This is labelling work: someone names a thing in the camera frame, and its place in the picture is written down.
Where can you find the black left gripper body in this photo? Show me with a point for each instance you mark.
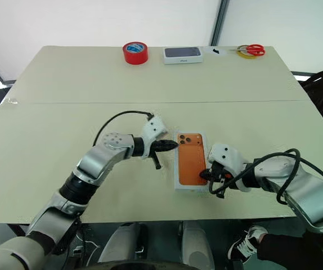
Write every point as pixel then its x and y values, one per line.
pixel 156 147

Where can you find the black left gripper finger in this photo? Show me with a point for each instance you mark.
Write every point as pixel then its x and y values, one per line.
pixel 169 148
pixel 170 143

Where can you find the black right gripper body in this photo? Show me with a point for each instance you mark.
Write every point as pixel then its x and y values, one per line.
pixel 220 173

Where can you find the white paper piece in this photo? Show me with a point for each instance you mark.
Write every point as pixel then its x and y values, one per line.
pixel 221 52

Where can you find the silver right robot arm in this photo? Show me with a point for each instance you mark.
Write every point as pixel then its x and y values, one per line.
pixel 305 191

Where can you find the grey upright frame pole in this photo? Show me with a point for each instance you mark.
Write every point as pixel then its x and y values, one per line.
pixel 219 22

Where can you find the white rounded shell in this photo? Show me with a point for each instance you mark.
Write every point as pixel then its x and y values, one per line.
pixel 119 244
pixel 196 244

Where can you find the red tape roll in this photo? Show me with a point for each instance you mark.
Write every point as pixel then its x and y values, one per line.
pixel 134 56

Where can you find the white phone box lid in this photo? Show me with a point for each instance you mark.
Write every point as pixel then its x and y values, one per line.
pixel 191 166

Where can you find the clear tape patch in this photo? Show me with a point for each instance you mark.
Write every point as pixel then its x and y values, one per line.
pixel 13 100

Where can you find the small black object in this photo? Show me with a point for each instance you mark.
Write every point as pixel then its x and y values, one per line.
pixel 215 51

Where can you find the yellow tape roll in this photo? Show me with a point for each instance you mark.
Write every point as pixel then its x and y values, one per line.
pixel 242 54

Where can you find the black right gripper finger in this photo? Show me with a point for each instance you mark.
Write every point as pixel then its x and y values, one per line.
pixel 207 171
pixel 206 177

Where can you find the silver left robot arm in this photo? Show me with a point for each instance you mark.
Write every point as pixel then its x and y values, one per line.
pixel 108 157

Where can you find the black and white sneaker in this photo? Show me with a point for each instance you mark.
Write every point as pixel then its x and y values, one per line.
pixel 246 244

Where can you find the black trouser leg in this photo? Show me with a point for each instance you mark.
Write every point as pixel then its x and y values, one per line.
pixel 285 247

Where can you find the white box with dark phone print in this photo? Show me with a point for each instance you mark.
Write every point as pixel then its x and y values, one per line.
pixel 183 53

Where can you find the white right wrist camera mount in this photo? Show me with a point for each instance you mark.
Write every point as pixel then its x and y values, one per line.
pixel 229 157

